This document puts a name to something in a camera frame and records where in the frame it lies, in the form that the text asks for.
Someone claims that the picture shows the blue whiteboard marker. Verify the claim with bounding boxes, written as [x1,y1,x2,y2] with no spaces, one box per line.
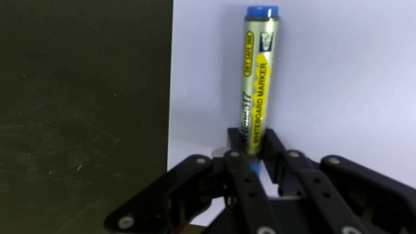
[240,5,280,174]

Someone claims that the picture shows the light blue paper sheet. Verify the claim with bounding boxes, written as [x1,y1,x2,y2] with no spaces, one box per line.
[167,0,416,227]

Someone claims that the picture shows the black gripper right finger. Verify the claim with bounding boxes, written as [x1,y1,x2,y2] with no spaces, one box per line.
[260,130,416,234]

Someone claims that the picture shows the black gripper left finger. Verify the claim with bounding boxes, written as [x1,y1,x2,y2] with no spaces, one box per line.
[104,127,283,234]

